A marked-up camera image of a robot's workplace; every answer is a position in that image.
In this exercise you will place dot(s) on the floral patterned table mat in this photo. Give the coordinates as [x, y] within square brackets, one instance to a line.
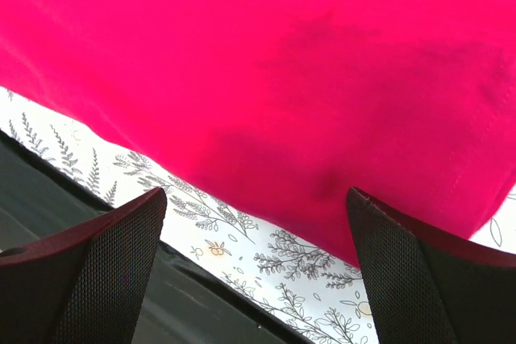
[317, 295]

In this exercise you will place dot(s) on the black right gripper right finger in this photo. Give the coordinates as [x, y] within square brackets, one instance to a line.
[425, 285]

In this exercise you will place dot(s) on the magenta red t-shirt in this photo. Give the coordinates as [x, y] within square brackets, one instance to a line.
[279, 107]

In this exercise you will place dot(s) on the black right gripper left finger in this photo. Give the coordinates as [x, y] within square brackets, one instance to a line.
[85, 284]

